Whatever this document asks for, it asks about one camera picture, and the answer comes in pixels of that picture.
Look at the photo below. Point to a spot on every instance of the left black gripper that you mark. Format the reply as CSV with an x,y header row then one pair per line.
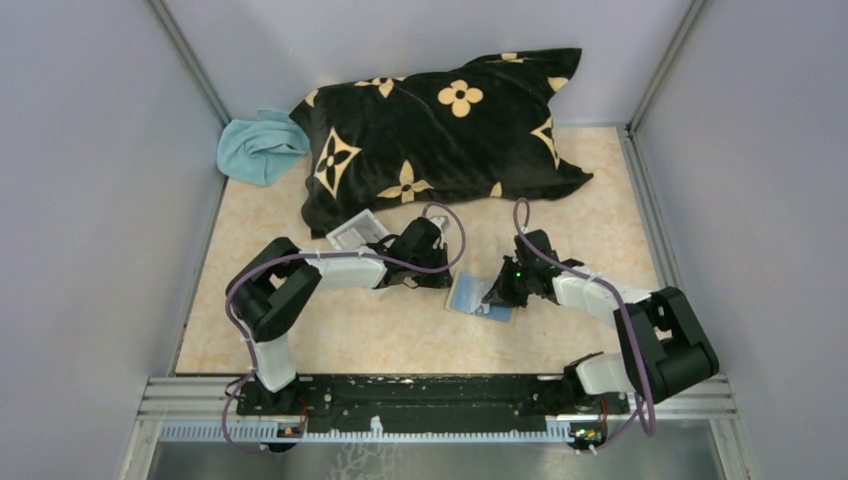
x,y
439,257

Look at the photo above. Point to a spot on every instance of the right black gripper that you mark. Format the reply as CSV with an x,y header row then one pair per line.
x,y
501,291

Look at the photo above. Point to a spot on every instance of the white credit card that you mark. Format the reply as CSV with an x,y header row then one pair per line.
x,y
473,298

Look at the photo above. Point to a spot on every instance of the white plastic card box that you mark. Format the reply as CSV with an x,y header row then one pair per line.
x,y
363,228

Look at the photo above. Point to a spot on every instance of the beige card holder wallet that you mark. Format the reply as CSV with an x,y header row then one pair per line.
x,y
499,313

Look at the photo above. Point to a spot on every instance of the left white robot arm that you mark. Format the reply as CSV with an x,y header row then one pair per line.
x,y
266,298

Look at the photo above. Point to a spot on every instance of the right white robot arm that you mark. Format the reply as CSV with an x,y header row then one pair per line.
x,y
663,347

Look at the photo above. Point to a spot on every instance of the black floral pillow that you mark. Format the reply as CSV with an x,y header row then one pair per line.
x,y
482,130

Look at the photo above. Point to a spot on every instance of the light blue cloth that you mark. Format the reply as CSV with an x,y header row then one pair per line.
x,y
260,151

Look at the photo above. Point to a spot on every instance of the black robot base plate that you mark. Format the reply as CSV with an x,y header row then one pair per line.
x,y
419,404

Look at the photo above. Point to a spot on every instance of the aluminium frame rail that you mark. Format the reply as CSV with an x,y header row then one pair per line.
x,y
203,408

